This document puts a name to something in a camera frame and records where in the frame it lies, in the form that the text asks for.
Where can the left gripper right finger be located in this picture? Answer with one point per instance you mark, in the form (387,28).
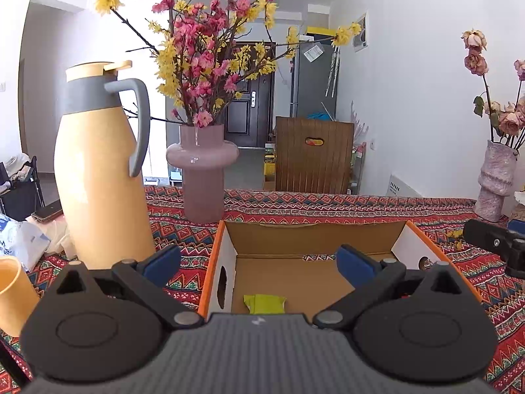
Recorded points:
(373,282)

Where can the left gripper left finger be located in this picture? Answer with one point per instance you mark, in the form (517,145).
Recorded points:
(143,282)

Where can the green snack bar packet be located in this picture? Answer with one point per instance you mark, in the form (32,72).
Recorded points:
(265,304)

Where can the textured lilac vase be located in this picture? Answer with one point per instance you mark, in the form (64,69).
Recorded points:
(496,180)

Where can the patterned red tablecloth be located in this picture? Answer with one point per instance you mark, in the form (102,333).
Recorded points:
(454,326)

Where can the yellow thermos jug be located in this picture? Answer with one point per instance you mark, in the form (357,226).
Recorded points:
(100,148)

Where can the red orange cardboard box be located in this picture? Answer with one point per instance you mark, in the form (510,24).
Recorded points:
(297,262)

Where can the dried pink roses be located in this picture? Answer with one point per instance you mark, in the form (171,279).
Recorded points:
(506,117)

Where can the white blue plastic bag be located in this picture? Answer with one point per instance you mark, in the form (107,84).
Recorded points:
(22,240)

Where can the yellow ceramic mug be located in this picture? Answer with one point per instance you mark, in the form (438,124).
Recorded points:
(18,297)

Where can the brown wooden chair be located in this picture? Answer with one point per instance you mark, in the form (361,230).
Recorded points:
(312,155)

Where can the pink glass vase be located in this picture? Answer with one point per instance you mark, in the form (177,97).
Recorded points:
(202,154)

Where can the dark brown entry door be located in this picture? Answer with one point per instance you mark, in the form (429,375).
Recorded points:
(247,119)

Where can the grey refrigerator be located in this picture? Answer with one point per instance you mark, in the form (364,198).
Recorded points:
(313,92)

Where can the yellow box atop fridge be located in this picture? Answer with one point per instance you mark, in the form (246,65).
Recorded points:
(318,31)

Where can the pink yellow blossom branches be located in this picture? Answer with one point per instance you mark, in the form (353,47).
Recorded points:
(201,63)

